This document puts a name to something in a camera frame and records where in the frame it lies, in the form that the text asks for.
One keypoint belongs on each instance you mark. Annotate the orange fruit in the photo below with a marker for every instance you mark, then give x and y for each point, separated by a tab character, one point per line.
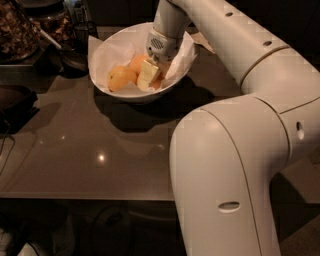
136	62
163	71

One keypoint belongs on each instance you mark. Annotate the dark glass cup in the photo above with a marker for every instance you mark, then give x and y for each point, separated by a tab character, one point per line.
73	60

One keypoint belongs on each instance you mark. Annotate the white bowl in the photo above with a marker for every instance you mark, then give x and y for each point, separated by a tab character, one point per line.
140	96

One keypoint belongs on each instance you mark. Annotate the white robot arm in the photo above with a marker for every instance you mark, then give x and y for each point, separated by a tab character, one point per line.
224	155

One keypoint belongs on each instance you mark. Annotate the metal counter box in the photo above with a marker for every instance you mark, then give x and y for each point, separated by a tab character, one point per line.
35	67

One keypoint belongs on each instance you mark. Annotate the crumpled beige napkin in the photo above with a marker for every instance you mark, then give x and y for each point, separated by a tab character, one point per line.
200	40

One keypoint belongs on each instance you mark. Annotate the large glass snack jar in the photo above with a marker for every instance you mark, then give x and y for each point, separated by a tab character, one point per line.
18	39

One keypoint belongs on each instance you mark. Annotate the small glass snack jar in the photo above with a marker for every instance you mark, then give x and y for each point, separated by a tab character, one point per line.
53	17

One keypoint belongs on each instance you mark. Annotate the white paper bowl liner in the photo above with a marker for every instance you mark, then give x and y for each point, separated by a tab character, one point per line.
110	53

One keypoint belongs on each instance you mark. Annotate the black device on left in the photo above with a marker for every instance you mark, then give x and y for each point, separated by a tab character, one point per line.
16	107

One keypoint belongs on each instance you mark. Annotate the black wire cup holder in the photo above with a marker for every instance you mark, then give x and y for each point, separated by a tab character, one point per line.
83	30

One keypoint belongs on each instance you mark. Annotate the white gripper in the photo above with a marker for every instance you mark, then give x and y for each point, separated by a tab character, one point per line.
162	46

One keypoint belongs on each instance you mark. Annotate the left yellow-orange fruit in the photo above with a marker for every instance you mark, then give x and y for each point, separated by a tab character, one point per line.
120	76

